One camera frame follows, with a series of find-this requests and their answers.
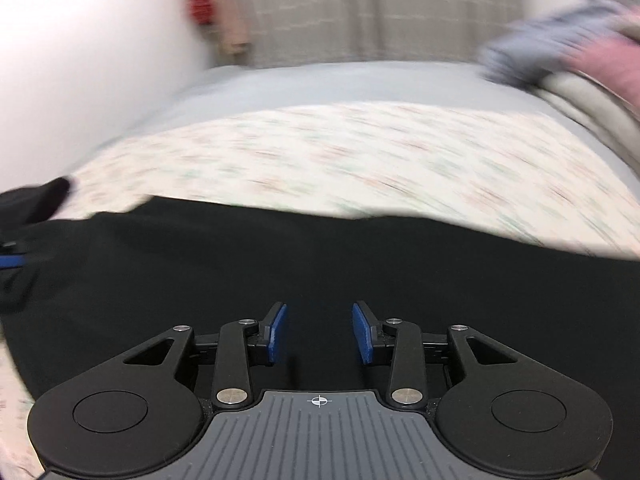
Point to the floral bed sheet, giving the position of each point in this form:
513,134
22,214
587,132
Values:
350,160

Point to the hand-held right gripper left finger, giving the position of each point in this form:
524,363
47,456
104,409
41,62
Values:
276,332

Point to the black pants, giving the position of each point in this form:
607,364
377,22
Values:
320,260
35,200

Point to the grey star-print curtain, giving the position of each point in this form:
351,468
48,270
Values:
360,5

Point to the pink pillow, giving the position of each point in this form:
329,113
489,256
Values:
607,67

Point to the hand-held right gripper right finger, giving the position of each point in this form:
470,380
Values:
364,332

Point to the folded black pants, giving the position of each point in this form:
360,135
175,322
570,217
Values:
35,200

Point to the pink hanging garment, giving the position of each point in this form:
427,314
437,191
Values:
232,20

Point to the blue-grey quilt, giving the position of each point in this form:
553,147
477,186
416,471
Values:
540,42

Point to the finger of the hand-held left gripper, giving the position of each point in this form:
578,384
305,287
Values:
11,261

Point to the grey quilt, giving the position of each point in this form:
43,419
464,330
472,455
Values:
590,105

